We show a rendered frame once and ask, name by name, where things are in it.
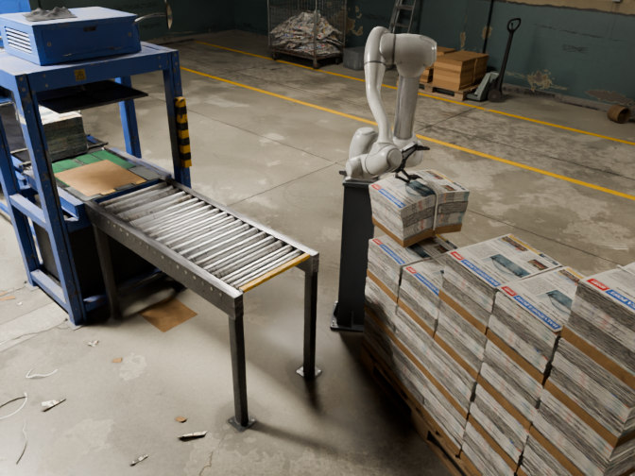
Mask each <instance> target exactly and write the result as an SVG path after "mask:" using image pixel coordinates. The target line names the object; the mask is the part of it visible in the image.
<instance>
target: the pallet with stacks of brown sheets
mask: <svg viewBox="0 0 635 476"><path fill-rule="evenodd" d="M455 51H456V49H453V48H447V47H441V46H437V59H436V61H435V62H434V64H432V65H431V66H427V67H426V68H425V69H424V72H423V73H422V74H421V75H420V84H422V85H424V86H425V87H424V90H423V89H419V92H422V93H426V94H433V95H437V96H442V97H446V98H450V99H454V100H458V101H465V100H466V94H467V93H475V91H476V90H477V88H478V86H479V85H480V83H481V82H482V80H483V78H484V77H485V75H486V72H487V62H488V59H489V55H487V54H481V53H475V52H471V51H465V50H461V51H457V52H455ZM436 88H440V89H444V90H449V91H453V92H455V96H451V95H448V94H443V93H436Z"/></svg>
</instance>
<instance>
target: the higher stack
mask: <svg viewBox="0 0 635 476"><path fill-rule="evenodd" d="M618 266H619V267H621V268H618ZM572 304H573V306H572V308H571V309H572V310H571V313H570V314H569V317H568V319H569V320H568V322H567V323H565V327H566V328H567V329H569V330H570V331H572V332H573V333H575V334H576V335H578V336H579V337H580V338H582V339H583V340H584V341H586V342H587V343H588V344H590V345H591V346H593V347H594V348H595V349H597V350H598V351H600V352H601V353H603V354H604V355H605V356H607V357H608V358H610V359H611V360H612V361H613V362H614V363H615V364H617V365H618V366H620V367H622V368H623V369H624V370H626V371H627V372H629V373H630V374H631V375H633V376H634V377H635V263H630V264H628V265H626V266H624V267H622V266H621V265H619V264H618V265H617V266H616V269H611V270H609V271H605V272H602V273H598V274H595V275H592V276H589V277H587V278H584V279H582V280H579V282H578V285H577V287H576V291H575V297H574V299H573V303H572ZM558 341H559V344H558V348H557V351H556V352H555V356H554V362H553V363H552V365H553V368H552V370H551V375H550V376H549V378H548V380H549V381H550V382H551V383H553V384H554V385H555V386H556V387H557V388H558V389H560V390H561V391H562V392H563V393H564V394H565V395H567V396H568V397H569V398H570V399H571V400H573V401H574V402H575V403H576V404H577V405H578V406H580V407H581V408H582V409H583V410H584V411H585V412H587V413H588V414H589V415H590V416H591V417H593V418H594V419H595V420H596V421H597V422H599V423H600V424H601V425H602V426H603V427H605V428H606V429H607V430H608V431H609V432H611V433H612V434H613V435H614V436H616V437H617V438H618V439H619V438H621V437H623V436H625V435H627V434H630V433H632V432H634V431H635V391H634V390H633V389H632V388H630V387H629V386H628V385H626V384H625V383H624V382H622V381H621V380H619V379H618V378H617V377H615V376H614V375H612V374H611V373H610V372H608V371H607V370H606V369H605V368H603V367H602V366H601V365H599V364H598V363H597V362H595V361H594V360H593V359H591V358H590V357H589V356H587V355H586V354H585V353H583V352H582V351H581V350H579V349H578V348H576V347H575V346H573V345H572V344H571V343H569V342H568V341H567V340H565V339H564V338H563V337H562V338H559V340H558ZM540 400H541V402H540V408H539V411H538V412H537V413H536V415H535V417H534V420H533V427H534V428H535V429H536V430H537V431H538V432H539V433H540V434H541V435H542V436H543V437H544V438H545V439H547V440H548V441H549V442H550V443H551V444H552V445H553V446H554V447H555V448H556V449H557V450H558V451H559V452H561V453H562V454H563V455H564V456H565V457H566V458H567V459H568V460H569V461H570V462H571V463H572V464H573V465H574V466H575V467H576V468H577V469H578V470H579V471H580V472H581V473H583V474H584V475H585V476H619V475H620V474H622V473H624V472H626V471H627V470H629V469H631V468H635V438H633V439H631V440H629V441H627V442H626V443H624V444H622V445H620V446H618V447H616V448H614V447H613V446H612V445H610V444H609V443H608V442H607V441H606V440H605V439H603V438H602V437H601V436H600V435H599V434H598V433H596V432H595V431H594V430H593V429H592V428H591V427H589V426H588V425H587V424H586V423H585V422H584V421H582V420H581V419H580V418H579V417H578V416H576V415H575V414H574V413H573V412H572V411H571V410H570V409H568V408H567V407H566V406H565V405H564V404H563V403H561V402H560V401H559V400H558V399H557V398H555V397H554V396H553V395H552V394H551V393H550V392H548V391H547V390H546V389H543V391H542V393H541V398H540ZM528 437H529V438H528V442H526V446H525V448H524V454H523V458H524V459H523V463H522V464H521V469H522V470H523V472H524V473H525V474H526V475H527V476H573V475H572V474H571V473H570V472H569V471H568V470H567V469H566V468H565V467H564V466H563V465H562V464H561V463H560V462H559V461H558V460H557V459H556V458H555V457H553V456H552V455H551V454H550V453H549V452H548V451H547V450H546V449H545V448H544V447H543V446H542V445H541V444H540V443H539V442H538V441H537V440H536V439H535V438H534V437H533V436H532V435H531V434H530V435H529V436H528Z"/></svg>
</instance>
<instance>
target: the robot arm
mask: <svg viewBox="0 0 635 476"><path fill-rule="evenodd" d="M395 40H396V42H395ZM394 50H395V52H394ZM436 59H437V43H436V42H435V41H434V40H433V39H431V38H429V37H426V36H422V35H417V34H391V33H390V32H389V30H388V29H387V28H385V27H382V26H377V27H375V28H374V29H372V31H371V32H370V34H369V37H368V40H367V43H366V48H365V55H364V62H365V76H366V91H367V99H368V102H369V106H370V109H371V111H372V113H373V116H374V118H375V120H376V122H377V125H378V127H379V133H378V132H377V131H376V130H375V129H373V128H371V127H362V128H359V129H358V130H357V131H356V132H355V134H354V135H353V137H352V142H351V145H350V152H349V159H348V160H347V163H346V169H339V175H343V176H346V177H345V181H346V182H362V183H375V182H377V181H378V179H377V176H384V175H388V174H390V173H395V174H394V175H393V178H395V179H400V180H402V181H404V182H406V183H408V184H409V183H410V180H416V179H422V178H421V177H420V176H418V175H408V174H407V173H406V172H405V170H404V168H411V167H414V166H417V165H419V164H420V163H421V162H422V159H423V155H424V150H430V148H429V147H427V146H423V144H422V143H421V141H419V140H417V136H416V134H415V133H414V132H413V126H414V118H415V111H416V105H417V99H418V92H419V86H420V75H421V74H422V73H423V72H424V69H425V68H426V67H427V66H431V65H432V64H434V62H435V61H436ZM393 60H394V62H393ZM388 64H396V66H397V70H398V72H399V81H398V90H397V99H396V109H395V118H394V127H393V130H392V127H391V124H390V121H389V118H388V116H387V113H386V109H385V107H384V104H383V101H382V98H381V85H382V81H383V77H384V74H385V71H386V66H387V65H388ZM399 172H402V173H403V174H404V175H405V176H406V177H407V179H405V178H402V177H400V176H399V174H398V173H399Z"/></svg>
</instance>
